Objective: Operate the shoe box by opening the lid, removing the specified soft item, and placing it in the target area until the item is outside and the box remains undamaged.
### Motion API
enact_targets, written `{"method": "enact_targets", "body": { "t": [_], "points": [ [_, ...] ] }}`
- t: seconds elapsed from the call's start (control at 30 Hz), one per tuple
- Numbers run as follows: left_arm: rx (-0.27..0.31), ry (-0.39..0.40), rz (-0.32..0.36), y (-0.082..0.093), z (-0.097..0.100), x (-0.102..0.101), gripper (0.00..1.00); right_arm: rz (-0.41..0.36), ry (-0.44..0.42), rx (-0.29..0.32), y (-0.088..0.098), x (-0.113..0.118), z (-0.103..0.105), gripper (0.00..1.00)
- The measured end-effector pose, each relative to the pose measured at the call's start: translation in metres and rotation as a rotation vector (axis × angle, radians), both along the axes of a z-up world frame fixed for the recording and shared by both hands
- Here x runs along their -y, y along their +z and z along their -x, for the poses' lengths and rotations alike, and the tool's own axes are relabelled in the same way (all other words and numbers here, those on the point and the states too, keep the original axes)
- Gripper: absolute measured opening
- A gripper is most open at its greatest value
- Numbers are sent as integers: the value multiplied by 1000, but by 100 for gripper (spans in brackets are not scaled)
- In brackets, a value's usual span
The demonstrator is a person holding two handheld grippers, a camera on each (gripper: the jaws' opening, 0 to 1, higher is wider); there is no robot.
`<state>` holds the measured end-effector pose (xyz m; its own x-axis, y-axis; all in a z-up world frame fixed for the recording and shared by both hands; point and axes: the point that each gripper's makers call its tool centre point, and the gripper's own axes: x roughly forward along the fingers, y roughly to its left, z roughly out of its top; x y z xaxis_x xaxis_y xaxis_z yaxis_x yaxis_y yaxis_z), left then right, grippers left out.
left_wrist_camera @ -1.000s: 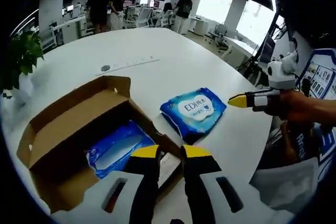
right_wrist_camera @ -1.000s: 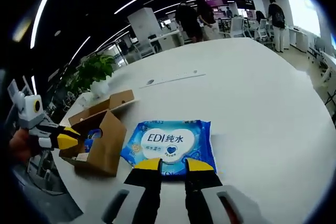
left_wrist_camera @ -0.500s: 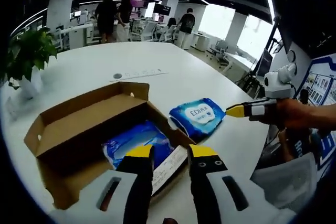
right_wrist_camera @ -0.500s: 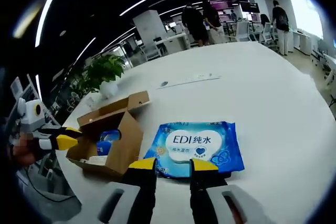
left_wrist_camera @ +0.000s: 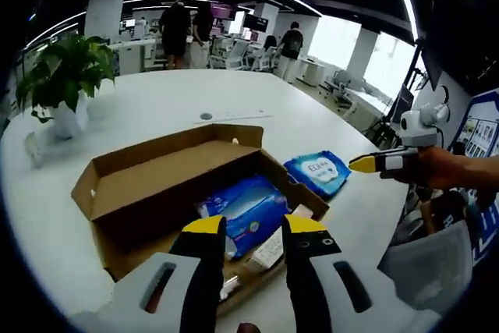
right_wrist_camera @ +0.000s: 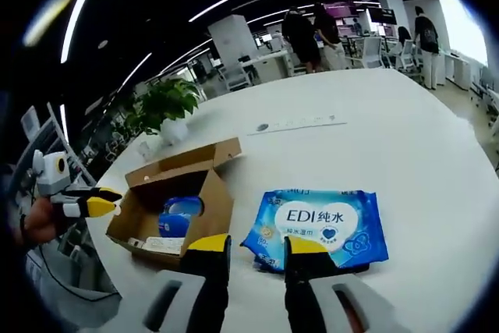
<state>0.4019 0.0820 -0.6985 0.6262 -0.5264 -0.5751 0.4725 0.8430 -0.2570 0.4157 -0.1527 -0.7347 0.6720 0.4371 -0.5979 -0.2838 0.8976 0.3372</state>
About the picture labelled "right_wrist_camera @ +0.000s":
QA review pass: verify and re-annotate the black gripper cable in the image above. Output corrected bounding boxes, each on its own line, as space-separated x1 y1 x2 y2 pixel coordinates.
38 246 120 296

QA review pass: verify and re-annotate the blue wet wipes pack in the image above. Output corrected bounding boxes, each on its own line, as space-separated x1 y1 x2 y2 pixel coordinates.
239 188 390 275

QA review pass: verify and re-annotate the table socket strip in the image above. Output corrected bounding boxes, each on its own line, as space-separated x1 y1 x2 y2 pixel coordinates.
246 113 349 137

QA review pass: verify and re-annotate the small clear glass cup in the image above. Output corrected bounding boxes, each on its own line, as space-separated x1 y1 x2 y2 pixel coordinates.
138 140 157 161

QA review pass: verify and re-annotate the purple wall screen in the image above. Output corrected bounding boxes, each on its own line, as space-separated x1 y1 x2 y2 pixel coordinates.
323 2 358 18

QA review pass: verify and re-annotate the person's left hand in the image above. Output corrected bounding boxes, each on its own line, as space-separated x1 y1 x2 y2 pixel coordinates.
21 196 81 247

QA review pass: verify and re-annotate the blue soft refill pouch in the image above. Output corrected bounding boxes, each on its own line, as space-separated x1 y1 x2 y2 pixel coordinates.
157 195 206 237

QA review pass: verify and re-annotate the dark hanging display screen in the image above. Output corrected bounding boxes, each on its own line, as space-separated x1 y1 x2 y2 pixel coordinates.
369 7 397 25

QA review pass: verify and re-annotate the white office chair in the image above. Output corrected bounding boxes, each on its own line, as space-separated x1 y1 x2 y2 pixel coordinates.
218 63 253 93
360 36 385 69

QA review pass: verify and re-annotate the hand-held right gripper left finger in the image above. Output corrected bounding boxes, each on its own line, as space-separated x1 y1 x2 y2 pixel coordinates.
116 233 234 333

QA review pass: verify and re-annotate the brown cardboard shoe box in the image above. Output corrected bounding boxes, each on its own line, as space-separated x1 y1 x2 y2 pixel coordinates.
105 136 242 267

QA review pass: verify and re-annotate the white printed carton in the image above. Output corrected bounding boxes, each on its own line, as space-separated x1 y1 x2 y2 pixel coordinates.
144 235 187 254

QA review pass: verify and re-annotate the potted green plant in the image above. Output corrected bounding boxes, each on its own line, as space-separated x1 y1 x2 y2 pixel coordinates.
132 77 200 143

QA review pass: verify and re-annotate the white office cabinet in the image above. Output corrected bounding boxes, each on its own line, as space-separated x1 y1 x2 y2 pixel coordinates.
237 51 294 85

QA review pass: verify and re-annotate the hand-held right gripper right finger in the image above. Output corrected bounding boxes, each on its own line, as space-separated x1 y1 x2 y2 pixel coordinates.
282 235 414 333

